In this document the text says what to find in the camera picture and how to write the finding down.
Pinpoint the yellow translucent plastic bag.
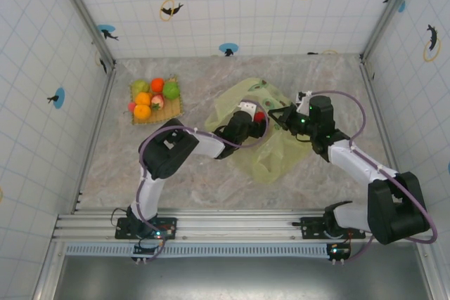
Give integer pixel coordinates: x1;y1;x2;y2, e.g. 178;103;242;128
204;77;314;185

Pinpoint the yellow-green wrinkled fruit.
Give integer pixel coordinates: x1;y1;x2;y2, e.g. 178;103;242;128
131;79;150;95

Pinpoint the woven bamboo tray green rim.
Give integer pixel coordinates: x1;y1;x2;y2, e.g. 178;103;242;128
129;74;186;126

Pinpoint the bright green wrinkled fruit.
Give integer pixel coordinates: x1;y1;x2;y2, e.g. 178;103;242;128
162;81;181;100

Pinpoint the dark orange tangerine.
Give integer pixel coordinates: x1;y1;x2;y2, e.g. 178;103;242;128
150;77;166;94

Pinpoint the small controller board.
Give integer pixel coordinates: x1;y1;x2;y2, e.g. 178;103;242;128
132;243;165;263
326;242;352;263

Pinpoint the steel front shelf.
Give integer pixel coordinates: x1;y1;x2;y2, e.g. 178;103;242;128
52;254;434;300

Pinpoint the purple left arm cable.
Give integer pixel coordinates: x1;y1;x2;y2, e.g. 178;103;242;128
135;98;271;263

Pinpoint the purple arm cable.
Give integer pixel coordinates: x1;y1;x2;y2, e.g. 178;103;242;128
309;89;439;263
135;98;271;263

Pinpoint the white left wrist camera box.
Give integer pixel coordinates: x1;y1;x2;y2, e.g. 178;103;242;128
237;101;258;120

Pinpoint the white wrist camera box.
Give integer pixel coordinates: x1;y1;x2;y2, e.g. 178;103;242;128
237;101;258;120
295;91;313;112

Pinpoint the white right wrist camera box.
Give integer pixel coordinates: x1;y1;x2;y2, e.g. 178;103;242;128
295;91;313;112

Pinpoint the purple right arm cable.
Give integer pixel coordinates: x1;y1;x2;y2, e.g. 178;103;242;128
309;89;439;263

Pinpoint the aluminium mounting rail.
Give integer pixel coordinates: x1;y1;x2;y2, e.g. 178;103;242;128
52;208;437;243

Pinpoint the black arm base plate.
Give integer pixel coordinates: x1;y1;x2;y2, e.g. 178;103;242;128
300;216;366;240
115;216;178;241

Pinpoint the aluminium corner post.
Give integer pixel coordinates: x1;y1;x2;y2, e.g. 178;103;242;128
361;0;421;63
51;0;117;69

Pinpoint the white slotted cable duct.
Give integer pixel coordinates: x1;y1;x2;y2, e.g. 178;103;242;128
65;243;333;257

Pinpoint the small dolphin yellow ring sticker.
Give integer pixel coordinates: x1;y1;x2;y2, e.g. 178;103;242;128
160;0;184;22

